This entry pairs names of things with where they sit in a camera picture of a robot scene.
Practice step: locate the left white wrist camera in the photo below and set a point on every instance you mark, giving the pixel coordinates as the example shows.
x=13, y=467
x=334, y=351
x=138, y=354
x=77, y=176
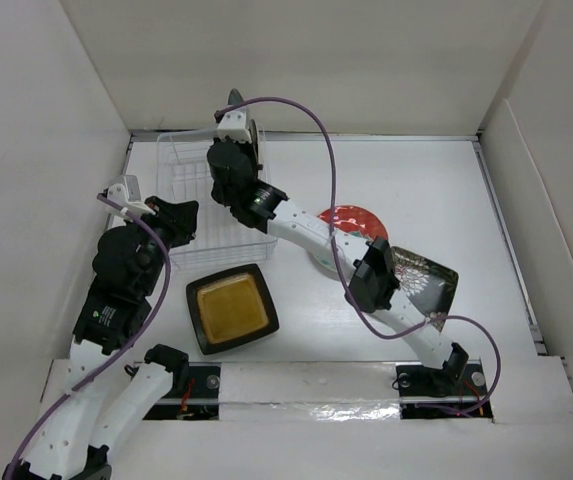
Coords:
x=123, y=195

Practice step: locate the red plate with teal flower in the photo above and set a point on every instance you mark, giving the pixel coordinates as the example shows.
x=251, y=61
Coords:
x=354, y=225

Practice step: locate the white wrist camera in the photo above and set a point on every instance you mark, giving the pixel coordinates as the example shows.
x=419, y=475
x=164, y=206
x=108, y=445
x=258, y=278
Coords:
x=235, y=124
x=123, y=195

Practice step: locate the teal round plate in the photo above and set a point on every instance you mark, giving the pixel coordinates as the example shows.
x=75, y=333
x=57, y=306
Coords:
x=235, y=99

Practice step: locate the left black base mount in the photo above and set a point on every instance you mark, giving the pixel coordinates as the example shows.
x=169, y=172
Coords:
x=199, y=401

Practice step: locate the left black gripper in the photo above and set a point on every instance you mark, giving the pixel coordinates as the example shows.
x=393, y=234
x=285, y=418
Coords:
x=180, y=216

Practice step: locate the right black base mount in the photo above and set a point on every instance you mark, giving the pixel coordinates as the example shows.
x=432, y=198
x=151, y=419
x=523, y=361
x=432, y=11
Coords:
x=423, y=396

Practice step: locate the black square floral plate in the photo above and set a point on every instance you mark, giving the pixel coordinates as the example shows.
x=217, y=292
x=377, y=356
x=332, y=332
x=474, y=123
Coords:
x=430, y=286

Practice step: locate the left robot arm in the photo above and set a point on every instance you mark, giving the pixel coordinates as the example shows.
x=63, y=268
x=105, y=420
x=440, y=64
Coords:
x=79, y=436

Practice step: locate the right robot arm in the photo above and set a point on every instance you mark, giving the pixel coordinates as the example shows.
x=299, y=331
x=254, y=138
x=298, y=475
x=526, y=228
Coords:
x=366, y=268

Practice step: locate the white wire dish rack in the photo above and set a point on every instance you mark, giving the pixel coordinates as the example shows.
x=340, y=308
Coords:
x=183, y=175

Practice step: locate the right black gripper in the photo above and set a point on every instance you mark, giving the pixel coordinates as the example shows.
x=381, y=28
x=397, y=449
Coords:
x=245, y=146

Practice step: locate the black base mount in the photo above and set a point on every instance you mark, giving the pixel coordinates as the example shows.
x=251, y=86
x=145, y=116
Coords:
x=423, y=396
x=199, y=401

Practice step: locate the black square amber plate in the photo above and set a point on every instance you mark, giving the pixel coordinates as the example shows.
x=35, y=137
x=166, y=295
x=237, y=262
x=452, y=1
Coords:
x=231, y=308

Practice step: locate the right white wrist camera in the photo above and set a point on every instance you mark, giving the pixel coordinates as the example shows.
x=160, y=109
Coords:
x=235, y=124

